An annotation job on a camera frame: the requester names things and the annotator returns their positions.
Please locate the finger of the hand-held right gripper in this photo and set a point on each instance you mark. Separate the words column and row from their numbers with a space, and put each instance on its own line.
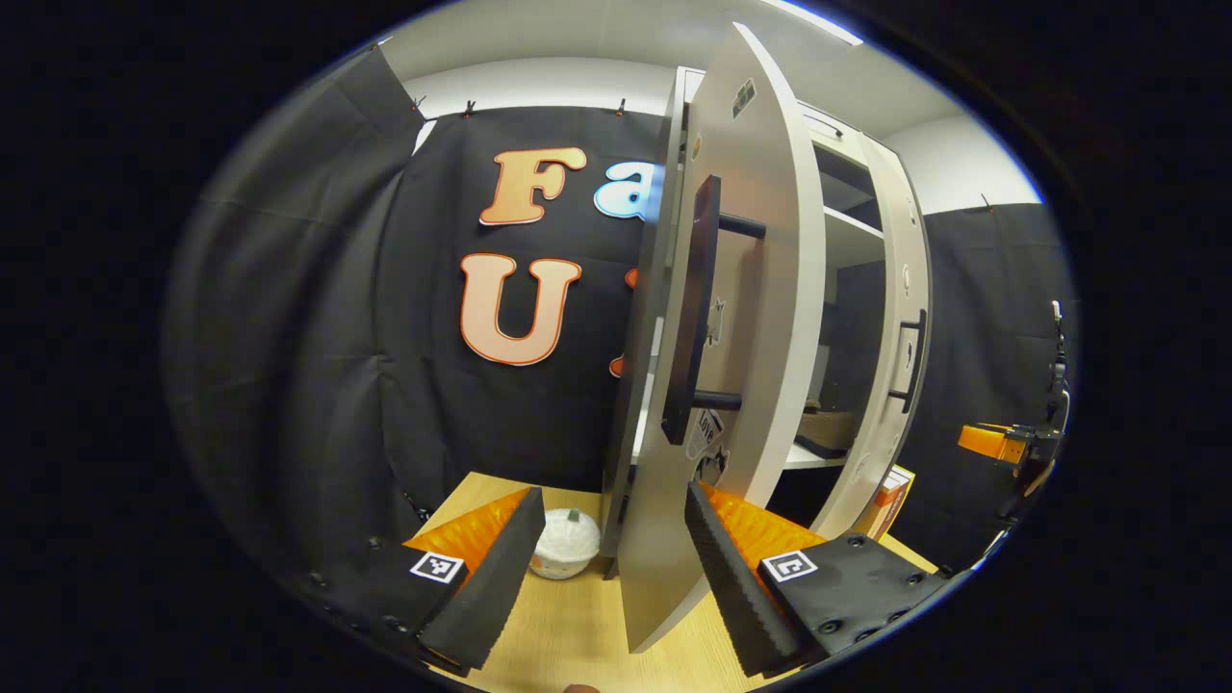
column 982, row 438

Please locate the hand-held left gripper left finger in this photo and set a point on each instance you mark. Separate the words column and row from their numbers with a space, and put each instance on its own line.
column 496, row 587

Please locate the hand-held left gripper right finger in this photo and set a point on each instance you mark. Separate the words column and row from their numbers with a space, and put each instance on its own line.
column 731, row 587

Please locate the white cabinet door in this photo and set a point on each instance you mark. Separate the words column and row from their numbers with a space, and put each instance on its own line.
column 780, row 318
column 881, row 462

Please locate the brown fuzzy shoe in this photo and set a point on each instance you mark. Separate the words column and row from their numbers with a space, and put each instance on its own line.
column 828, row 428

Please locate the white shoe cabinet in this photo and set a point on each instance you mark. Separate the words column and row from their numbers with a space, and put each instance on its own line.
column 847, row 226

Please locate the white lidded bowl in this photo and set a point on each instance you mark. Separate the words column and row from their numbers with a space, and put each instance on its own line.
column 568, row 549

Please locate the orange box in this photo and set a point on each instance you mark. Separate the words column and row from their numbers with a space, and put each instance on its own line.
column 890, row 500

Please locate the black backdrop cloth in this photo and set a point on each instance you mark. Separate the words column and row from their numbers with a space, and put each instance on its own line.
column 433, row 385
column 982, row 289

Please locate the ceiling light strip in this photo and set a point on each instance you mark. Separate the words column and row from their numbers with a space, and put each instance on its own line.
column 813, row 21

